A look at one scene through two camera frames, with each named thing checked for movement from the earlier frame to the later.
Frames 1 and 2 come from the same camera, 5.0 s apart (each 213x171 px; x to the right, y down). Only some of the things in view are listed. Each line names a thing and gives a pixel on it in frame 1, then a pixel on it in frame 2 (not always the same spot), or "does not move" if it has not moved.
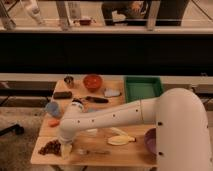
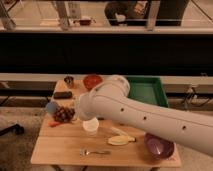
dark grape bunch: [51, 147] -> [63, 114]
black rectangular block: [60, 95] does not move
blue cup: [53, 108] does not move
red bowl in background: [85, 22] does not move
